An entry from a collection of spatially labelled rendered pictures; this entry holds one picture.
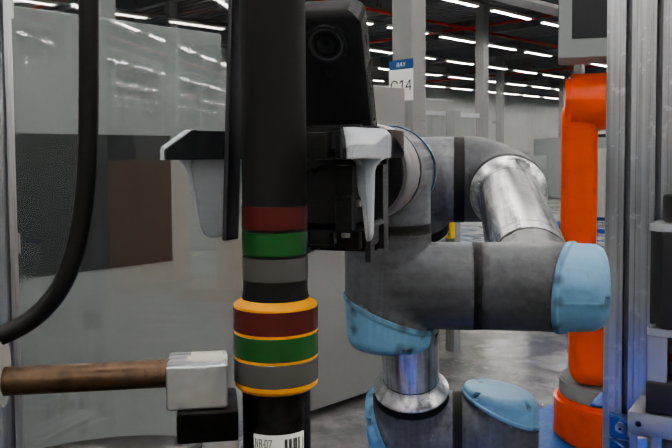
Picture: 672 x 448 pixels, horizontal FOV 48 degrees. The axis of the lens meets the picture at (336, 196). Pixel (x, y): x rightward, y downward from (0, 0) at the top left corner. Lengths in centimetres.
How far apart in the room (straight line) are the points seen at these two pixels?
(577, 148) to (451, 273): 385
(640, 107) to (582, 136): 319
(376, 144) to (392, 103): 484
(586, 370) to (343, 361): 154
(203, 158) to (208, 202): 3
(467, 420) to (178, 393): 86
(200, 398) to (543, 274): 33
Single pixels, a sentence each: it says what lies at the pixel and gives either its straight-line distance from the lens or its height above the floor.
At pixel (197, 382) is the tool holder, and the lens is 39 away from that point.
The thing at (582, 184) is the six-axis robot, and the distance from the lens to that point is 448.
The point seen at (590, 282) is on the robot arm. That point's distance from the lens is 64.
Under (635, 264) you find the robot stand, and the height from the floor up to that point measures 146.
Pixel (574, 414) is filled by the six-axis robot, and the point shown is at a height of 22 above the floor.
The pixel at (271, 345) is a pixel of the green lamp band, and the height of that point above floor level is 154.
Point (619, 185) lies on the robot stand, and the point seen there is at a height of 158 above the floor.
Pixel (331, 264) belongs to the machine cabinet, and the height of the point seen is 95.
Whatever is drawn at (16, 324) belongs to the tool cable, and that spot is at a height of 155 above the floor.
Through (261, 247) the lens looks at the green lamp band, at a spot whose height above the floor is 159.
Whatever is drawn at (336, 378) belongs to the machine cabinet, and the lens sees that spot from 498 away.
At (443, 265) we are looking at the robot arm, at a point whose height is 154.
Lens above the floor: 163
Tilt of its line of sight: 3 degrees down
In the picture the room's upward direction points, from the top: straight up
